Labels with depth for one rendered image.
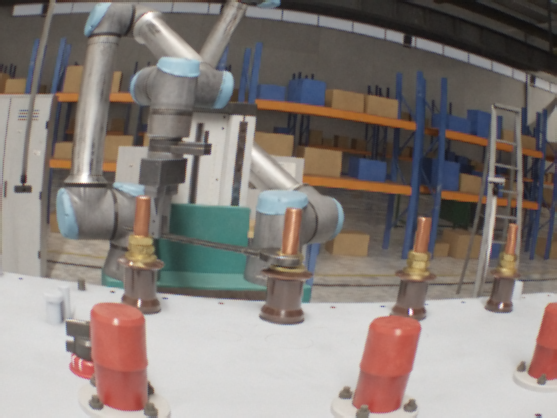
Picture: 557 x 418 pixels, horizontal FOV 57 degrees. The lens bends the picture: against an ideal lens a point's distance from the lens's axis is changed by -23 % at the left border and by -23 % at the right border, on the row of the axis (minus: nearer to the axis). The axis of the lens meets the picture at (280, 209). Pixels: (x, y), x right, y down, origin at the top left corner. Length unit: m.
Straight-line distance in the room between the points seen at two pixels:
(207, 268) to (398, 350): 1.36
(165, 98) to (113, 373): 0.66
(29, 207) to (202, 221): 3.84
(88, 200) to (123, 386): 1.09
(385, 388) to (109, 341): 0.33
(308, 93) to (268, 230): 7.27
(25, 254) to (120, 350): 5.14
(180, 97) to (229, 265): 0.96
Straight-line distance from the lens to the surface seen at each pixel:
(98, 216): 1.72
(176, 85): 1.18
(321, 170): 9.31
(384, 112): 9.54
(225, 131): 2.07
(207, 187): 2.06
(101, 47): 1.77
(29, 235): 5.72
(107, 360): 0.66
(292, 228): 1.14
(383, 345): 0.72
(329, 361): 0.97
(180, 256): 1.99
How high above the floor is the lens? 1.70
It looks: 7 degrees down
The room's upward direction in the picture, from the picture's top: 6 degrees clockwise
